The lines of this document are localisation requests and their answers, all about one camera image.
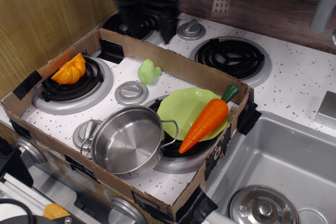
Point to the hanging silver slotted spatula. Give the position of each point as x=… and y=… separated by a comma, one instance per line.
x=220, y=8

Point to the back right stove burner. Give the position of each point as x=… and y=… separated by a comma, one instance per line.
x=238, y=57

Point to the silver front stove knob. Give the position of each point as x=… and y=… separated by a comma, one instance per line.
x=82, y=136

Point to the stove burner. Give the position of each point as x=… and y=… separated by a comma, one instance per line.
x=238, y=57
x=148, y=31
x=64, y=99
x=172, y=162

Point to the silver faucet handle block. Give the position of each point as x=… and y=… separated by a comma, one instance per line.
x=326, y=112

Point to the brown cardboard fence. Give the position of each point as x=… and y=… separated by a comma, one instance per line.
x=162, y=197

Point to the silver stove knob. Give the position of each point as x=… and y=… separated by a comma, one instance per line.
x=192, y=30
x=131, y=93
x=82, y=136

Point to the steel pot lid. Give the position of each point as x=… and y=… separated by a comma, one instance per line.
x=261, y=204

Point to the green toy broccoli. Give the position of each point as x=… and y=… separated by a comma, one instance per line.
x=147, y=71

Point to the black device at left edge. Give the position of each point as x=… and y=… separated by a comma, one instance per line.
x=12, y=163

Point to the silver faucet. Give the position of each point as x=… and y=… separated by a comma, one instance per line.
x=322, y=15

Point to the silver oven knob right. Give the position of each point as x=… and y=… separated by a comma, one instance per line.
x=123, y=212

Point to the silver oven knob left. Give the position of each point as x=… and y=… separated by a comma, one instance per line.
x=30, y=154

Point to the orange toy pumpkin slice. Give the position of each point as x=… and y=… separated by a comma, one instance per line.
x=71, y=71

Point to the front left stove burner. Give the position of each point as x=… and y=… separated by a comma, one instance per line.
x=64, y=99

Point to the stainless steel pot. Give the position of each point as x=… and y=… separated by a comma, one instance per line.
x=128, y=143

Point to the silver oven knob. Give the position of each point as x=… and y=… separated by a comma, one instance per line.
x=123, y=212
x=30, y=154

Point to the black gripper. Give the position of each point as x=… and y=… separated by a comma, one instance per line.
x=133, y=11

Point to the silver centre stove knob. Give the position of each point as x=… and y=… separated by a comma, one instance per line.
x=131, y=93

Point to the orange tape piece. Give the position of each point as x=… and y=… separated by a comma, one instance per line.
x=54, y=211

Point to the orange toy carrot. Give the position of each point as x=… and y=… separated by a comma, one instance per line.
x=209, y=118

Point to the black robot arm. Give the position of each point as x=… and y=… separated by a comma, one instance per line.
x=165, y=12

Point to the back left stove burner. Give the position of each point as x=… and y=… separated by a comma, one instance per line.
x=148, y=31

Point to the silver sink basin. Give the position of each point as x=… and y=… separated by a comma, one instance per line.
x=284, y=155

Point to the silver back stove knob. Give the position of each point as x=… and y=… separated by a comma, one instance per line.
x=192, y=30

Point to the front right stove burner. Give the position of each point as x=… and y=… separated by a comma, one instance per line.
x=172, y=162

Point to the light green plastic plate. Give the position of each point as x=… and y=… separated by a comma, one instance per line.
x=184, y=106

